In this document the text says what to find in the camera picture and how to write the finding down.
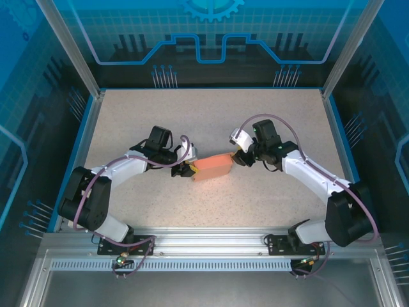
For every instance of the orange paper box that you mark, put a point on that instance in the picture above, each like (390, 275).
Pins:
(212, 168)

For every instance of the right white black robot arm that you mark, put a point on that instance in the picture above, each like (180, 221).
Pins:
(306, 172)

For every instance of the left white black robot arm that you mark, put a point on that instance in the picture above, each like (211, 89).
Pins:
(124, 166)

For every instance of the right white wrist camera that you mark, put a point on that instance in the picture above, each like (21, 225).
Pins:
(241, 139)

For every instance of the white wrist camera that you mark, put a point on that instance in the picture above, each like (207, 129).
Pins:
(241, 139)
(187, 152)

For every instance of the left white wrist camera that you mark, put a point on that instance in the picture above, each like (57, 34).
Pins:
(187, 152)

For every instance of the aluminium mounting rail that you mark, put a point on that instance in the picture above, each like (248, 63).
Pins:
(207, 243)

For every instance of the aluminium blue side rail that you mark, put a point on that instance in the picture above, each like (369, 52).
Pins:
(82, 150)
(346, 160)

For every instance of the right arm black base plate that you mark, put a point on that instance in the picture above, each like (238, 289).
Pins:
(274, 246)

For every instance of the aluminium frame post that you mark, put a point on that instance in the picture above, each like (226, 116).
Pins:
(348, 48)
(72, 48)

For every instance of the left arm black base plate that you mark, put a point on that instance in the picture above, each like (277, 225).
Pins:
(105, 247)

